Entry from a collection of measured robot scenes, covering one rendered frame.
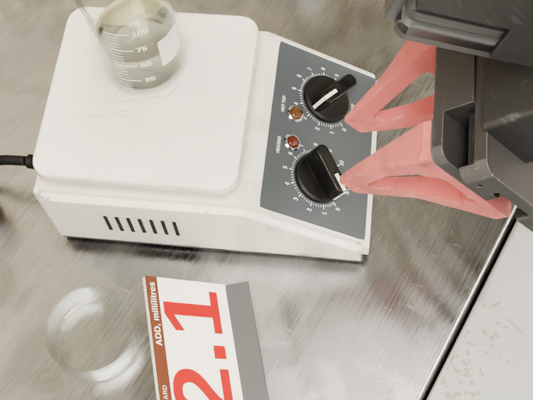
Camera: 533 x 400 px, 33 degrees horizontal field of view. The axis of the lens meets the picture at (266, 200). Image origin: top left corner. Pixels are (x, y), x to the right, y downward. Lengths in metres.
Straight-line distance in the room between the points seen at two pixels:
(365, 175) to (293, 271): 0.16
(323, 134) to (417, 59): 0.15
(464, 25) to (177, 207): 0.24
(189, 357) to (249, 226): 0.08
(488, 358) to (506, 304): 0.04
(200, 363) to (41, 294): 0.12
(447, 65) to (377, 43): 0.26
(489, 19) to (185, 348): 0.29
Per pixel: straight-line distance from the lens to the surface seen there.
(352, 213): 0.56
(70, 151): 0.53
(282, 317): 0.57
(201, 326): 0.55
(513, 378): 0.57
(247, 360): 0.56
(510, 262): 0.59
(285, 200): 0.53
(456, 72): 0.40
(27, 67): 0.68
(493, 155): 0.38
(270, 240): 0.55
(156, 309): 0.54
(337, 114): 0.57
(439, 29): 0.35
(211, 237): 0.56
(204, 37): 0.56
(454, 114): 0.40
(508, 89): 0.38
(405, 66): 0.43
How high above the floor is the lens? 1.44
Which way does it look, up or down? 64 degrees down
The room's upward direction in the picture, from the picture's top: 6 degrees counter-clockwise
